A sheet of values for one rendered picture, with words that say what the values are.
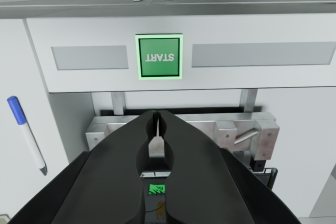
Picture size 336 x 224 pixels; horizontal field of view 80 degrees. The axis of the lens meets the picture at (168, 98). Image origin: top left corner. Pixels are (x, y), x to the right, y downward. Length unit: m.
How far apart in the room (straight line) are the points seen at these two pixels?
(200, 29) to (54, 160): 0.29
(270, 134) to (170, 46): 0.26
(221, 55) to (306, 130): 0.38
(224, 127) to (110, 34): 0.26
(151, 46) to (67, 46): 0.10
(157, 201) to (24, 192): 0.27
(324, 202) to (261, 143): 0.55
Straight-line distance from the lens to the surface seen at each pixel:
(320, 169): 0.72
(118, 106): 0.42
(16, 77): 0.32
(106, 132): 0.40
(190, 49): 0.26
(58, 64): 0.29
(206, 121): 0.40
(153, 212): 0.56
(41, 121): 0.34
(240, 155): 0.53
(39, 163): 0.38
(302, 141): 0.61
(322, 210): 0.92
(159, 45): 0.25
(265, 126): 0.42
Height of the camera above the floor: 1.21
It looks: 62 degrees down
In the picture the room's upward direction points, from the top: 177 degrees clockwise
